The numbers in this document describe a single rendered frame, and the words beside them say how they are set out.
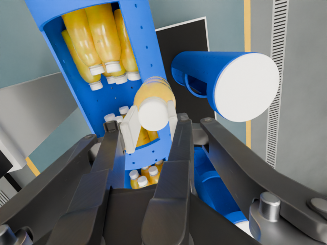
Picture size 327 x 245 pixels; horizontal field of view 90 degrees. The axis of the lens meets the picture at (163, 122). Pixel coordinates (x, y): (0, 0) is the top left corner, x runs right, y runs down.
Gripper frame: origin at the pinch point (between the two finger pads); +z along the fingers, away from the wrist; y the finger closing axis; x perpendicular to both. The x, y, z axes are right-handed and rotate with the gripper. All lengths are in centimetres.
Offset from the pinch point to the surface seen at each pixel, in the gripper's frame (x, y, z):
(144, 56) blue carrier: 8.2, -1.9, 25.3
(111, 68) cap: 6.5, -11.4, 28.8
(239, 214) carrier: -93, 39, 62
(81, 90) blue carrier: 1.5, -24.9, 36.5
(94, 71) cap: 6.6, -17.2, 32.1
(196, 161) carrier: -105, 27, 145
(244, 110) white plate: -18, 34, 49
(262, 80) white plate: -6, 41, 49
